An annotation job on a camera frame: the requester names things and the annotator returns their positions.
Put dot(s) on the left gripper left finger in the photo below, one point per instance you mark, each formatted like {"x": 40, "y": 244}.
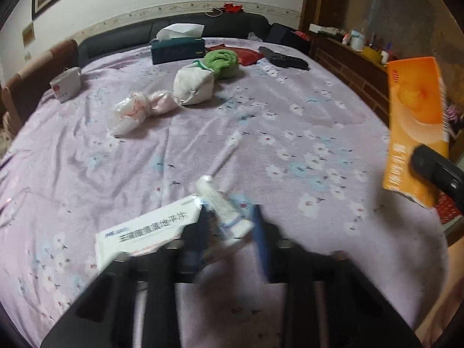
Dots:
{"x": 195, "y": 241}

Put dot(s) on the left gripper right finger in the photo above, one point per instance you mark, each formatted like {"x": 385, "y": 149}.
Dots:
{"x": 268, "y": 237}

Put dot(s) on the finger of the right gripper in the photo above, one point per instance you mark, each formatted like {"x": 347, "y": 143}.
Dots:
{"x": 437, "y": 170}

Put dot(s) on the white ointment tube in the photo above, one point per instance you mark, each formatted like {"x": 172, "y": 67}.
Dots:
{"x": 231, "y": 224}

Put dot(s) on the orange paper box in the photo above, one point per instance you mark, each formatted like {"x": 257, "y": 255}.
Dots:
{"x": 417, "y": 100}

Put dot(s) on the white medicine box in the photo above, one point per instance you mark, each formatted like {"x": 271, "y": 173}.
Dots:
{"x": 147, "y": 232}

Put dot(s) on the red plastic mesh basket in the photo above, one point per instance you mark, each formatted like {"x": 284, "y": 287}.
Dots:
{"x": 446, "y": 209}

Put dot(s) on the wooden cabinet shelf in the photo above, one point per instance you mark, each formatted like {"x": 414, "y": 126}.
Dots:
{"x": 367, "y": 79}

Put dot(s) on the purple floral tablecloth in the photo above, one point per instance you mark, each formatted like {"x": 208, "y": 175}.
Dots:
{"x": 302, "y": 145}

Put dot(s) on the yellow container on shelf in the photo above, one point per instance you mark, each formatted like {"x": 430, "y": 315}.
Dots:
{"x": 372, "y": 54}

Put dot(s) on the crumpled pink white plastic bag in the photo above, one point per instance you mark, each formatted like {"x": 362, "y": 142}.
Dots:
{"x": 134, "y": 110}

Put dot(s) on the green knitted cloth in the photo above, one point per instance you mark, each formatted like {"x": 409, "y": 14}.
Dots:
{"x": 223, "y": 63}

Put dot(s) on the black toy gun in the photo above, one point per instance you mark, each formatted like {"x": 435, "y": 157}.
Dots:
{"x": 282, "y": 60}

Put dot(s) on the red flat pouch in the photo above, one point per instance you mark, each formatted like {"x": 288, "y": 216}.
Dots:
{"x": 246, "y": 57}

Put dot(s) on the green tissue box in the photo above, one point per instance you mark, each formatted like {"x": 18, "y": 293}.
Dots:
{"x": 178, "y": 42}

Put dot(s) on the white ceramic mug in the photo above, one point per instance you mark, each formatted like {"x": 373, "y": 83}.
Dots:
{"x": 66, "y": 85}

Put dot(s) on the brown armchair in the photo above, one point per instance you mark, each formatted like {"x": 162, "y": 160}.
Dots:
{"x": 23, "y": 92}

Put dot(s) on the red decoration on sofa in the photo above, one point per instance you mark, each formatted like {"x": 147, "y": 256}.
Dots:
{"x": 230, "y": 8}

